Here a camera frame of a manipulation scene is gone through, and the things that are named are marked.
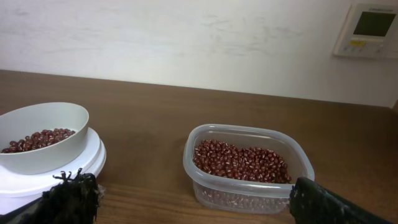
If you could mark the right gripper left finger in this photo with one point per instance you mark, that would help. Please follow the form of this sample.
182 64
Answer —
75 200

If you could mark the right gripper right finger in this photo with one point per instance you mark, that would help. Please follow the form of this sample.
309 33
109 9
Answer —
310 203

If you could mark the white digital kitchen scale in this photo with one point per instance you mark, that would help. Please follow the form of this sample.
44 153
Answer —
18 190

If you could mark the white round bowl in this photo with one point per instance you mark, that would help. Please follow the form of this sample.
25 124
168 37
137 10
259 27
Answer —
28 120

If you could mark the red beans in bowl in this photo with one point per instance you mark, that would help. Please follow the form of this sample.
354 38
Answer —
38 140

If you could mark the clear plastic food container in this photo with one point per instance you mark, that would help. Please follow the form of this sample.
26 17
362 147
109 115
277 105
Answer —
238 195

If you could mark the red adzuki beans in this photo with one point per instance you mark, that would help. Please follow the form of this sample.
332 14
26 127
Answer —
253 164

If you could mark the white wall control panel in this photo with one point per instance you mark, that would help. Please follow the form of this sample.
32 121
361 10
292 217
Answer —
367 31

